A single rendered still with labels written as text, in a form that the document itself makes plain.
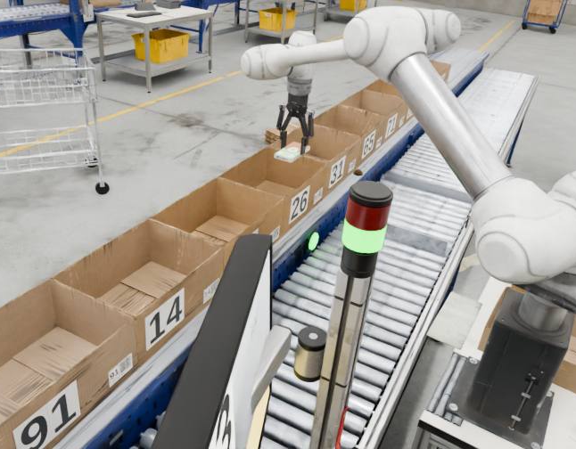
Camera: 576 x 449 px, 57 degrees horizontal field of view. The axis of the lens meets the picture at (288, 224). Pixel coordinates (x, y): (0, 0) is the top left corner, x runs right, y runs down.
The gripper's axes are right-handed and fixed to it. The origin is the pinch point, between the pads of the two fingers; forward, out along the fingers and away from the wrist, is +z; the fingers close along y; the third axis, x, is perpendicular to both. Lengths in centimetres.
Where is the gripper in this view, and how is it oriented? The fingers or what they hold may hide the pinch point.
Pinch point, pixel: (293, 144)
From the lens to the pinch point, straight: 206.4
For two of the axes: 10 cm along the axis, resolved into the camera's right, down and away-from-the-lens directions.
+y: 8.8, 3.0, -3.6
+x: 4.6, -4.2, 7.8
